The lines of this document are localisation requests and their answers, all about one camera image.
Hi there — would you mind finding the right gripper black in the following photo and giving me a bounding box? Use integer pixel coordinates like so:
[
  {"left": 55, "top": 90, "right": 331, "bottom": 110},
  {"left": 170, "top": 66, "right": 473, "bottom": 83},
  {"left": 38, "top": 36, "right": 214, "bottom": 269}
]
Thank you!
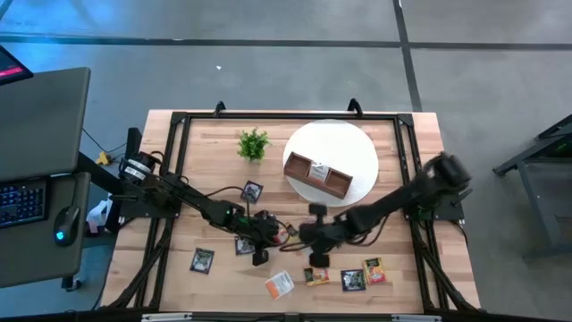
[{"left": 298, "top": 203, "right": 346, "bottom": 268}]

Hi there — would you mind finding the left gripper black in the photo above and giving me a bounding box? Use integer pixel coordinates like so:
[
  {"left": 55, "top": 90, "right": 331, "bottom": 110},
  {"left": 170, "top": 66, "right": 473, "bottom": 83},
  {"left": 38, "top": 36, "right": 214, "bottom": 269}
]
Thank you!
[{"left": 249, "top": 208, "right": 290, "bottom": 267}]

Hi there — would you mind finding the yellow red tea bag packet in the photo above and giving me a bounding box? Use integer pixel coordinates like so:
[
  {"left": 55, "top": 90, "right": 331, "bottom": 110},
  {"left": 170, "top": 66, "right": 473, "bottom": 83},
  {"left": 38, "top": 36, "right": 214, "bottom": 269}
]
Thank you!
[
  {"left": 361, "top": 257, "right": 388, "bottom": 286},
  {"left": 275, "top": 222, "right": 299, "bottom": 245},
  {"left": 303, "top": 267, "right": 331, "bottom": 287}
]

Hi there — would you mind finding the black tea bag packet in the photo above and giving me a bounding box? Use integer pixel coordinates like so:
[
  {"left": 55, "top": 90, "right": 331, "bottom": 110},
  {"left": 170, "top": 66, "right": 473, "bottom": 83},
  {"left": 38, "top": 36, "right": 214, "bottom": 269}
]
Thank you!
[
  {"left": 240, "top": 180, "right": 265, "bottom": 205},
  {"left": 235, "top": 236, "right": 257, "bottom": 256},
  {"left": 189, "top": 247, "right": 215, "bottom": 275}
]

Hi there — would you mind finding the white orange tea bag packet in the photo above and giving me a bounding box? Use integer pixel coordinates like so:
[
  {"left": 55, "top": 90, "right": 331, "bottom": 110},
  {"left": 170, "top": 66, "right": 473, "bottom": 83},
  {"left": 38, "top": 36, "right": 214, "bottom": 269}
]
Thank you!
[
  {"left": 264, "top": 270, "right": 296, "bottom": 301},
  {"left": 309, "top": 161, "right": 331, "bottom": 182}
]

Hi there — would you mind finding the black purple-edged tea packet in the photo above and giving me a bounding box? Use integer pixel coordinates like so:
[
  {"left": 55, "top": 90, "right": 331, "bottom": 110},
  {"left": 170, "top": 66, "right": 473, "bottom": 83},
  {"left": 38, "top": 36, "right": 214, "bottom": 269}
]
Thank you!
[{"left": 340, "top": 268, "right": 367, "bottom": 293}]

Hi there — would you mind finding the three-compartment wooden box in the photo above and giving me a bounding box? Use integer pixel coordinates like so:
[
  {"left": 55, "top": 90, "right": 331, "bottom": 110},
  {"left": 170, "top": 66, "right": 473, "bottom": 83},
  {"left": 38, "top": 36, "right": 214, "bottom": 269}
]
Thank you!
[{"left": 282, "top": 151, "right": 354, "bottom": 200}]

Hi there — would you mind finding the small green potted plant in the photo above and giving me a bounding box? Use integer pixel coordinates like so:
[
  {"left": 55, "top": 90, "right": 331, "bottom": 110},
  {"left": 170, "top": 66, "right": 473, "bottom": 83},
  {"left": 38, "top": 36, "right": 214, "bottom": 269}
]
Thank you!
[{"left": 236, "top": 127, "right": 272, "bottom": 165}]

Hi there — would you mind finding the round white mat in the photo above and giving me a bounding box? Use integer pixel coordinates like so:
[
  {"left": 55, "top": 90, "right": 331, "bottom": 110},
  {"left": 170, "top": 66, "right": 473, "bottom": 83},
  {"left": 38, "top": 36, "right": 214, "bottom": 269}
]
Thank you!
[{"left": 282, "top": 118, "right": 380, "bottom": 208}]

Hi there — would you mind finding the white crumpled bag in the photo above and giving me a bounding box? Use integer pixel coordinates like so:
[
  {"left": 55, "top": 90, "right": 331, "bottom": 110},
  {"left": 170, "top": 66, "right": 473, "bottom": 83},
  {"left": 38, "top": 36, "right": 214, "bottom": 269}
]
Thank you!
[{"left": 86, "top": 199, "right": 114, "bottom": 236}]

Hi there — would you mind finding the black computer mouse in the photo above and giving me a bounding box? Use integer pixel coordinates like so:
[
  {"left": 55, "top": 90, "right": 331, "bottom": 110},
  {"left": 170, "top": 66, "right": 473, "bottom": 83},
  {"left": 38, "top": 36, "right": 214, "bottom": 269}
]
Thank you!
[{"left": 53, "top": 205, "right": 81, "bottom": 248}]

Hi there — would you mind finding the grey keyboard tray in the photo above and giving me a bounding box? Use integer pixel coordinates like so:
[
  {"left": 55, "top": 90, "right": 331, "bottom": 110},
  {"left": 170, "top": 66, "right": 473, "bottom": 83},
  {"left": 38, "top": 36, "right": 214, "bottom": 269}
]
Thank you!
[{"left": 0, "top": 172, "right": 92, "bottom": 290}]

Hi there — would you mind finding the backlit black keyboard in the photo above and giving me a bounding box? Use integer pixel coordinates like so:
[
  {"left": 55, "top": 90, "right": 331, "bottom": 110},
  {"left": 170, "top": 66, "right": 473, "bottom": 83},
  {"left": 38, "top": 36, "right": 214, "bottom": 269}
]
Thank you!
[{"left": 0, "top": 180, "right": 49, "bottom": 230}]

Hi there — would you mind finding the grey desk top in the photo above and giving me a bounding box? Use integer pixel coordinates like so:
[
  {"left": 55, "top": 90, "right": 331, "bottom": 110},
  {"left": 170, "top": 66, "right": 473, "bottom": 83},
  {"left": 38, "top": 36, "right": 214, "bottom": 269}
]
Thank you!
[{"left": 0, "top": 66, "right": 92, "bottom": 182}]

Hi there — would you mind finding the dark metal cart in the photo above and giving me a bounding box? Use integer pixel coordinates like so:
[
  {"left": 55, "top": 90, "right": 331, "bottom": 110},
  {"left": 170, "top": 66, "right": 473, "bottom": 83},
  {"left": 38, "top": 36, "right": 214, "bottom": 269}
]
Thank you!
[{"left": 492, "top": 114, "right": 572, "bottom": 260}]

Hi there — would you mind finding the computer monitor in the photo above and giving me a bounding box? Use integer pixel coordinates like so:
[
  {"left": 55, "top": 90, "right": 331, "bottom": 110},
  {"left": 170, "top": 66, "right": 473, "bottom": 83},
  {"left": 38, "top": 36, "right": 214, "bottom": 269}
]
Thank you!
[{"left": 0, "top": 44, "right": 35, "bottom": 87}]

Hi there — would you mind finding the white metal bracket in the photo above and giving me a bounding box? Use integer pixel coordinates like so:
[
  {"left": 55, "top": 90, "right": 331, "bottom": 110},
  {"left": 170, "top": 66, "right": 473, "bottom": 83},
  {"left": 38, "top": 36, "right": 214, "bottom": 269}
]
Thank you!
[
  {"left": 141, "top": 312, "right": 193, "bottom": 322},
  {"left": 391, "top": 314, "right": 442, "bottom": 322}
]

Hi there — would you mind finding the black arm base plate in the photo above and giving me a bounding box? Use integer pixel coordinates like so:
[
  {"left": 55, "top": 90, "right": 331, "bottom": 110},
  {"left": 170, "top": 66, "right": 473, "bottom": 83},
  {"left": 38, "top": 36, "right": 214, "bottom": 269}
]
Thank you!
[
  {"left": 403, "top": 194, "right": 466, "bottom": 224},
  {"left": 118, "top": 191, "right": 183, "bottom": 220}
]

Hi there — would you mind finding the black desk post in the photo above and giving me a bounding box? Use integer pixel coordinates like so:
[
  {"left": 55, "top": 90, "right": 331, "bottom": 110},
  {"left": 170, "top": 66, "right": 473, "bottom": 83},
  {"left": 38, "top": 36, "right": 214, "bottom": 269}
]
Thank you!
[{"left": 126, "top": 127, "right": 143, "bottom": 156}]

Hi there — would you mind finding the black floor cable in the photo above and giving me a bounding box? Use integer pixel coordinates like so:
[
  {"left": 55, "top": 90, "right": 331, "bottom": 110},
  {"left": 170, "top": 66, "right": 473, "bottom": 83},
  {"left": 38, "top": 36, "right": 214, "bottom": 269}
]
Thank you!
[{"left": 81, "top": 128, "right": 129, "bottom": 165}]

